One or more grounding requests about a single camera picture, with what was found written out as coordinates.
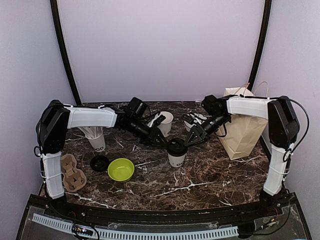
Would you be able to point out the black corner frame post left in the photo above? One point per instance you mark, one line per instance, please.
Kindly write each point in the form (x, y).
(63, 51)

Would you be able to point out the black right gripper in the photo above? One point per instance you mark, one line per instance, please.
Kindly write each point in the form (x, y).
(199, 132)

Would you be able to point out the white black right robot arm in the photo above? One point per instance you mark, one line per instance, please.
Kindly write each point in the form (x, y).
(283, 129)

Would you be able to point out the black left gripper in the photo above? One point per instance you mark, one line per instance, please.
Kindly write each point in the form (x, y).
(153, 137)

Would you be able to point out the white scalloped ceramic bowl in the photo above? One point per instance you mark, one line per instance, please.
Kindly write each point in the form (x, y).
(192, 118)

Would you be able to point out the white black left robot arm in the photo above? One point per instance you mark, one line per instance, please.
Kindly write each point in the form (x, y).
(58, 119)

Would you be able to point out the lime green bowl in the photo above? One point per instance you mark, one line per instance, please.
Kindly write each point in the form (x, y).
(121, 170)

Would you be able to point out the brown cardboard cup carrier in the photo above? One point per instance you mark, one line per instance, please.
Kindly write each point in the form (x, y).
(74, 178)

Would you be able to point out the black corner frame post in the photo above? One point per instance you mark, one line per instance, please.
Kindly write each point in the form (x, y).
(63, 51)
(260, 44)

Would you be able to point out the white slotted cable duct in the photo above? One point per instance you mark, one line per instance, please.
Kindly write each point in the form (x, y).
(119, 231)

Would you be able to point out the bundle of white wrapped straws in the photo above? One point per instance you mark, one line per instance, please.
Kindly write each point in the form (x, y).
(91, 132)

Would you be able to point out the black corner frame post right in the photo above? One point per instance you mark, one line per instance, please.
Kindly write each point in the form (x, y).
(260, 44)

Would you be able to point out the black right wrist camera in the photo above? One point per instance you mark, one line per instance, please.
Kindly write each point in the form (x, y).
(212, 105)

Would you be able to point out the black plastic cup lid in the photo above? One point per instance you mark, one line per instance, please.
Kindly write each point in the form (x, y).
(99, 163)

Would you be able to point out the black front table rail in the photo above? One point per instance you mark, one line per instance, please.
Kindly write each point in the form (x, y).
(239, 215)

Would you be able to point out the white cup holding straws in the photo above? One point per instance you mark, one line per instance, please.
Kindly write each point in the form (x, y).
(98, 143)

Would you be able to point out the white paper coffee cup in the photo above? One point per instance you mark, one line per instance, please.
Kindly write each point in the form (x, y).
(176, 158)

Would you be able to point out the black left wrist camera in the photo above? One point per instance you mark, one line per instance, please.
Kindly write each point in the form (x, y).
(136, 107)

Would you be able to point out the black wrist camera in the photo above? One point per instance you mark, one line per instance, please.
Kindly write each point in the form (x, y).
(212, 105)
(136, 107)

